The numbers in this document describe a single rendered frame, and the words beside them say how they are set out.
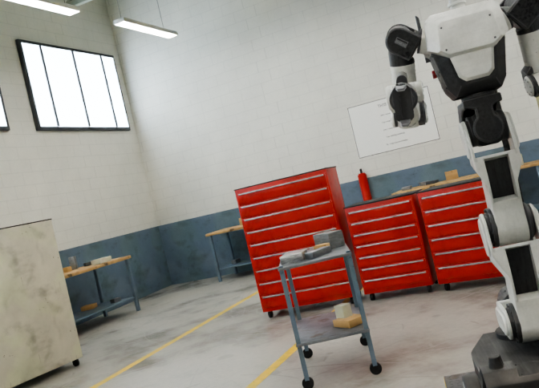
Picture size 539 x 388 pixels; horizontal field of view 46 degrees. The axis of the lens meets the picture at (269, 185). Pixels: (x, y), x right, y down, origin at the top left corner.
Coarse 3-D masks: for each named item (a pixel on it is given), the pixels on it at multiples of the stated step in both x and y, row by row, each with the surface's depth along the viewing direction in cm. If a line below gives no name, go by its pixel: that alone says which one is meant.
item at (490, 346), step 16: (496, 336) 252; (480, 352) 239; (496, 352) 235; (512, 352) 231; (528, 352) 227; (480, 368) 210; (496, 368) 205; (512, 368) 203; (528, 368) 206; (480, 384) 224; (496, 384) 201; (512, 384) 200; (528, 384) 199
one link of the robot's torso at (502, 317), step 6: (504, 300) 240; (498, 306) 237; (504, 306) 238; (498, 312) 233; (504, 312) 226; (498, 318) 238; (504, 318) 226; (504, 324) 226; (510, 324) 223; (504, 330) 230; (510, 330) 223; (510, 336) 224
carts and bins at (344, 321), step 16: (320, 240) 473; (336, 240) 466; (288, 256) 434; (304, 256) 438; (320, 256) 438; (336, 256) 422; (288, 272) 500; (352, 272) 422; (352, 288) 497; (288, 304) 424; (304, 320) 494; (320, 320) 481; (336, 320) 444; (352, 320) 434; (304, 336) 442; (320, 336) 431; (336, 336) 422; (368, 336) 421; (304, 352) 500; (304, 368) 423; (304, 384) 424
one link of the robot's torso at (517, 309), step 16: (480, 224) 226; (496, 256) 221; (512, 256) 223; (528, 256) 222; (512, 272) 224; (528, 272) 224; (512, 288) 220; (528, 288) 225; (512, 304) 227; (528, 304) 220; (512, 320) 223; (528, 320) 220; (528, 336) 221
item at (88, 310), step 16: (448, 176) 1009; (464, 176) 993; (400, 192) 988; (240, 224) 1141; (128, 256) 1003; (64, 272) 940; (80, 272) 896; (96, 272) 1028; (128, 272) 1002; (96, 304) 986; (112, 304) 972; (80, 320) 883
